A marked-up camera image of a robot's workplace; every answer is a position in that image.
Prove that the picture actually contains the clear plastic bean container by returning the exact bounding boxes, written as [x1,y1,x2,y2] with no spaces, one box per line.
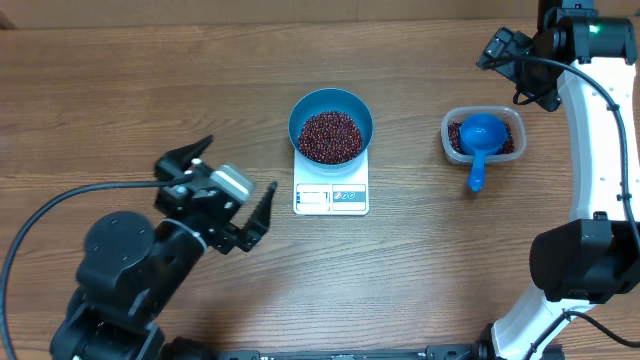
[440,106,527,165]

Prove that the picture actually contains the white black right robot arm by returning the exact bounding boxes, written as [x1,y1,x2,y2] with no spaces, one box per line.
[471,0,639,359]

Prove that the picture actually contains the red beans in bowl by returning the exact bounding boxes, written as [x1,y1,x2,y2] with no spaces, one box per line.
[297,111,363,165]

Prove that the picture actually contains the blue plastic measuring scoop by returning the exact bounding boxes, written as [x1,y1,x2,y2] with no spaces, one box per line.
[459,113,508,192]

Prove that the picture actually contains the teal metal bowl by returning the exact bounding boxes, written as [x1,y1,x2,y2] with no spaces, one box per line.
[288,88,374,157]

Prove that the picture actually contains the white digital kitchen scale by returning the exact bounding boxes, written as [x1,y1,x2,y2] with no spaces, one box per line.
[292,151,370,216]

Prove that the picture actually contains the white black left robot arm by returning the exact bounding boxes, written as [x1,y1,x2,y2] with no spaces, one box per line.
[50,136,277,360]

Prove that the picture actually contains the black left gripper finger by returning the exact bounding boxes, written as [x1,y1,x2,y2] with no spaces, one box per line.
[237,181,278,252]
[154,135,213,180]

